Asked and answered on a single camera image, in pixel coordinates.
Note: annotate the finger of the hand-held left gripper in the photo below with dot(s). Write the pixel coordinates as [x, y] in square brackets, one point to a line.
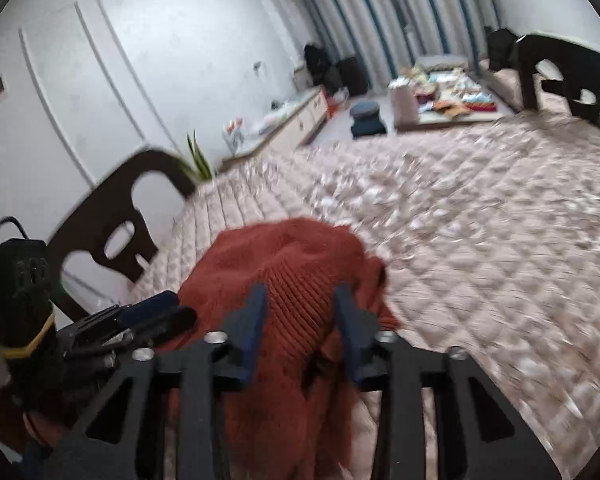
[152, 305]
[167, 325]

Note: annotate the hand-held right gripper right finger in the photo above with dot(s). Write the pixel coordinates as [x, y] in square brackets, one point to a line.
[352, 332]

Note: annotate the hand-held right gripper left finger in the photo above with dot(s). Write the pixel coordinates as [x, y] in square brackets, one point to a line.
[252, 325]

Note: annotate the rust red knit sweater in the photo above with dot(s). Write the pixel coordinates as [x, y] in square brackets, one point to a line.
[290, 270]

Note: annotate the person's left hand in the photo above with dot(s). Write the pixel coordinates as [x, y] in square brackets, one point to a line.
[50, 430]

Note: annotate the dark brown chair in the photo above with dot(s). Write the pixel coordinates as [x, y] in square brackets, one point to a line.
[100, 220]

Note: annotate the green potted plant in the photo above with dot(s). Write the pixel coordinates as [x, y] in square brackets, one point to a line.
[200, 160]

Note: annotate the beige quilted bedspread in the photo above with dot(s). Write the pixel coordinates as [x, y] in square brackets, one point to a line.
[480, 220]

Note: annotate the white low cabinet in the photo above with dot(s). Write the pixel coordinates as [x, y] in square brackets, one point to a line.
[285, 125]

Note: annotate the black suitcase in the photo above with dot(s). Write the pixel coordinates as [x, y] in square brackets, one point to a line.
[352, 76]

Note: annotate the cluttered low table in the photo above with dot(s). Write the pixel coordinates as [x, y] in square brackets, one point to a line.
[455, 95]

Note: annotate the black hanging bag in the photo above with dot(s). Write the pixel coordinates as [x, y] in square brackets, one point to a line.
[321, 67]

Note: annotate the black backpack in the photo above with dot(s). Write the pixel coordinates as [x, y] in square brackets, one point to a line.
[501, 50]

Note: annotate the blue striped curtains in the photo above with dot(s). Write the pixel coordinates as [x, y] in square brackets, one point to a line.
[395, 15]

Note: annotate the black plastic chair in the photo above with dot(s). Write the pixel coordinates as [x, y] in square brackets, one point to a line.
[570, 60]

